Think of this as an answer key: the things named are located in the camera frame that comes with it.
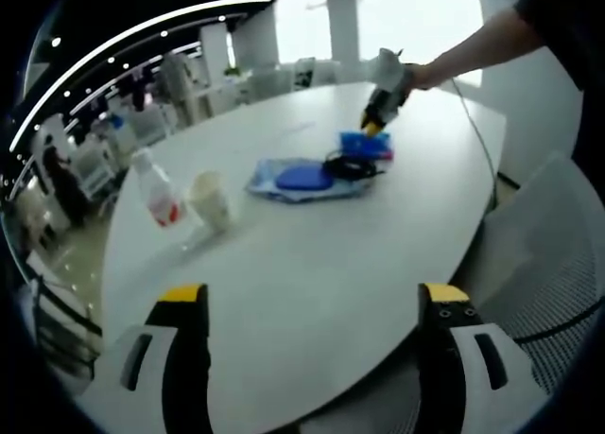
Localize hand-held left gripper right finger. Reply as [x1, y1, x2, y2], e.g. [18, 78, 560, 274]
[415, 282, 545, 434]

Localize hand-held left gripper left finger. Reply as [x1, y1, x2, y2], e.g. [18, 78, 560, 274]
[79, 282, 212, 434]

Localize blue tissue packet item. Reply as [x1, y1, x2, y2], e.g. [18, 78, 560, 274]
[337, 129, 394, 164]

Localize black cable item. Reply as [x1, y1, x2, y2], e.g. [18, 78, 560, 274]
[322, 148, 387, 182]

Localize white paper cup item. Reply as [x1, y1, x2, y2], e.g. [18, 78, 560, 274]
[187, 170, 237, 234]

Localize clear bottle item red label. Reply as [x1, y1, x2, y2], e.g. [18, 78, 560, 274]
[130, 148, 185, 228]

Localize white round tabletop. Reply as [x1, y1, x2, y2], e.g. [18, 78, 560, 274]
[101, 81, 507, 430]

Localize white mesh office chair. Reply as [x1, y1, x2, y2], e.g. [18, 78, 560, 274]
[441, 152, 605, 397]

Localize person's dark shirt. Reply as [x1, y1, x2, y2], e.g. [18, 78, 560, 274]
[512, 0, 605, 170]

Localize curved ceiling light strip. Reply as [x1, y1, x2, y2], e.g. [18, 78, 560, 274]
[9, 0, 273, 151]

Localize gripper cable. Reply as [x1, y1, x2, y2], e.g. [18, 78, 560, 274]
[451, 77, 500, 213]

